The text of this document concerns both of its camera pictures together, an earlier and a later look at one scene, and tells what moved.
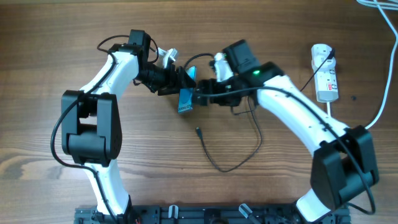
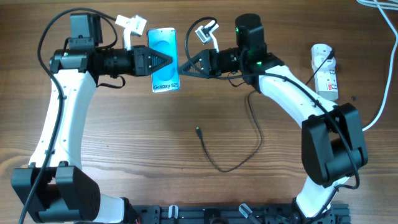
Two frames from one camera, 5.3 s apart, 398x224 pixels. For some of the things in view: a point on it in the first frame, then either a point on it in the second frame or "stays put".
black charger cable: x=260 y=127 stays put
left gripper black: x=174 y=85 to x=140 y=67
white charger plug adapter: x=319 y=53 stays put
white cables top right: x=391 y=4 stays put
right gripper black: x=206 y=100 to x=204 y=57
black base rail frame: x=228 y=213 stays put
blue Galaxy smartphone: x=185 y=96 to x=163 y=41
